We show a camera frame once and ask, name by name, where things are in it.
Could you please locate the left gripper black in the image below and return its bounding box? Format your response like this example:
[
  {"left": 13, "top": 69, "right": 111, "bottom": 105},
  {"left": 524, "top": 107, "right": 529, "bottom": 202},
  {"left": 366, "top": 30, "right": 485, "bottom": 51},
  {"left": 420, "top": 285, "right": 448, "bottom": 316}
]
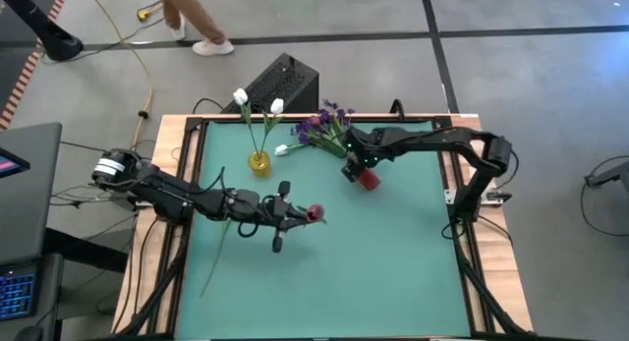
[{"left": 259, "top": 181, "right": 315, "bottom": 254}]

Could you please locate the red glass vase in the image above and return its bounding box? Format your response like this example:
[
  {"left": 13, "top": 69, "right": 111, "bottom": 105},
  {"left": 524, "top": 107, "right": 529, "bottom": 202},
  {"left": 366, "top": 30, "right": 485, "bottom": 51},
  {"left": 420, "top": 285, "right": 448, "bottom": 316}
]
[{"left": 357, "top": 167, "right": 382, "bottom": 192}]

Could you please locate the purple artificial flower bunch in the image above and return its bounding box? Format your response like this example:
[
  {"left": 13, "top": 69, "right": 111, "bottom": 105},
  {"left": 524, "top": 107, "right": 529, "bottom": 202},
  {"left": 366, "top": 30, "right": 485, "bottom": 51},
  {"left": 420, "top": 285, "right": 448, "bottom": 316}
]
[{"left": 289, "top": 98, "right": 358, "bottom": 159}]

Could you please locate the yellow glass vase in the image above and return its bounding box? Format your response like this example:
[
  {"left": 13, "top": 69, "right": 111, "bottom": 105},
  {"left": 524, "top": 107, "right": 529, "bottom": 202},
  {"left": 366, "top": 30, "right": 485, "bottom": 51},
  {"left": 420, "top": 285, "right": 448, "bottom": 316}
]
[{"left": 247, "top": 149, "right": 272, "bottom": 179}]

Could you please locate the teal table mat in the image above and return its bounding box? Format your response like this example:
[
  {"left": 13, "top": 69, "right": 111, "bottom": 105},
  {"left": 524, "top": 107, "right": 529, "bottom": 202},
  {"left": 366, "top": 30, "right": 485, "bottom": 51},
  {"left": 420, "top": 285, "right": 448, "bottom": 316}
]
[{"left": 175, "top": 120, "right": 472, "bottom": 340}]

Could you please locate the black computer tower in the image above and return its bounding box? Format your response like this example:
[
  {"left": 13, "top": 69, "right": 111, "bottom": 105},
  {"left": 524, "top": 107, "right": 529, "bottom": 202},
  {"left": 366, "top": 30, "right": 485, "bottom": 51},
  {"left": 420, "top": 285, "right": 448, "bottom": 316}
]
[{"left": 220, "top": 52, "right": 320, "bottom": 115}]

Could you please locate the wooden table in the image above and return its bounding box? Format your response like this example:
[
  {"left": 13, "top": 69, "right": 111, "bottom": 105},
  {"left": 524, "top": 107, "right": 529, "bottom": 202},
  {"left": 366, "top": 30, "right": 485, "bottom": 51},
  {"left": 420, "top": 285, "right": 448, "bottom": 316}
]
[{"left": 111, "top": 112, "right": 535, "bottom": 340}]

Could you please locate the person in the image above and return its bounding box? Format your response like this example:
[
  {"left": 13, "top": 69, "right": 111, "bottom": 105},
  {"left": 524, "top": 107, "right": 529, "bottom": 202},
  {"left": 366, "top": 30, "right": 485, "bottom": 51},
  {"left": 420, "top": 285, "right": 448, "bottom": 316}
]
[{"left": 158, "top": 0, "right": 236, "bottom": 57}]

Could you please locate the laptop computer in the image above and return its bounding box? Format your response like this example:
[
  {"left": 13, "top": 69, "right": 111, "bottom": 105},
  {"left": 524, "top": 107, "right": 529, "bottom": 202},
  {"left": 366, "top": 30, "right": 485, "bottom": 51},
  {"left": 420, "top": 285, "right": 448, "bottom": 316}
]
[{"left": 0, "top": 122, "right": 64, "bottom": 341}]

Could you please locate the backlit keyboard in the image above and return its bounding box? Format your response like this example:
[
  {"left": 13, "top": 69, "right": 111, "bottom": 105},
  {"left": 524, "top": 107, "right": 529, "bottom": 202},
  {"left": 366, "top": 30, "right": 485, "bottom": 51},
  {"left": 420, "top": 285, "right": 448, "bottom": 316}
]
[{"left": 0, "top": 269, "right": 39, "bottom": 323}]

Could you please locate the black stand pole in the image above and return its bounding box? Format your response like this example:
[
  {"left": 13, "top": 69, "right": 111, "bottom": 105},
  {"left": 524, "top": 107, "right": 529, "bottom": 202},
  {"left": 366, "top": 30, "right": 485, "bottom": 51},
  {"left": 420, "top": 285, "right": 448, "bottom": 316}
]
[{"left": 0, "top": 0, "right": 85, "bottom": 63}]

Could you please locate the black computer mouse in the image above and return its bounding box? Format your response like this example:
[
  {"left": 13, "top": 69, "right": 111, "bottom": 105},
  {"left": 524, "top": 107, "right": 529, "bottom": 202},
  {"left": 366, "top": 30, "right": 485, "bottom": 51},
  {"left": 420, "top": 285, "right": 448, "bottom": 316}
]
[{"left": 13, "top": 324, "right": 46, "bottom": 341}]

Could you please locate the small monitor screen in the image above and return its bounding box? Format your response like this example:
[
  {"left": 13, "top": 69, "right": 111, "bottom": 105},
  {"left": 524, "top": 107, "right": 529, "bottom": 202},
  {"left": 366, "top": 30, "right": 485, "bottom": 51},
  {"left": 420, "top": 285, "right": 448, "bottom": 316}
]
[{"left": 0, "top": 146, "right": 31, "bottom": 180}]

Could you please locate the black striped-edge floor mat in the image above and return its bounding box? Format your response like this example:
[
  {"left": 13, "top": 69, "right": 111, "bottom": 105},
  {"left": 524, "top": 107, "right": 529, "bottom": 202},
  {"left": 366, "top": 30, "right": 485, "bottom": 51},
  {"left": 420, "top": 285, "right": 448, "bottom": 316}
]
[{"left": 0, "top": 0, "right": 73, "bottom": 131}]

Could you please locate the yellow power cable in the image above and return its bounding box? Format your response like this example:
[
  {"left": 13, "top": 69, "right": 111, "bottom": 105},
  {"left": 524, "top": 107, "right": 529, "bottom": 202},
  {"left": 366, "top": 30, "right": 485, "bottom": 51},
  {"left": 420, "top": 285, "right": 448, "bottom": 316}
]
[{"left": 81, "top": 0, "right": 154, "bottom": 173}]

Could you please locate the yellow extension cable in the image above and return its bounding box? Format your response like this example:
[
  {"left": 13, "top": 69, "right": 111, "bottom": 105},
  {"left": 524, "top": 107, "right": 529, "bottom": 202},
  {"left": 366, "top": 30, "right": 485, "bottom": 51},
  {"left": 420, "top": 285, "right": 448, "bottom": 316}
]
[{"left": 136, "top": 0, "right": 198, "bottom": 22}]

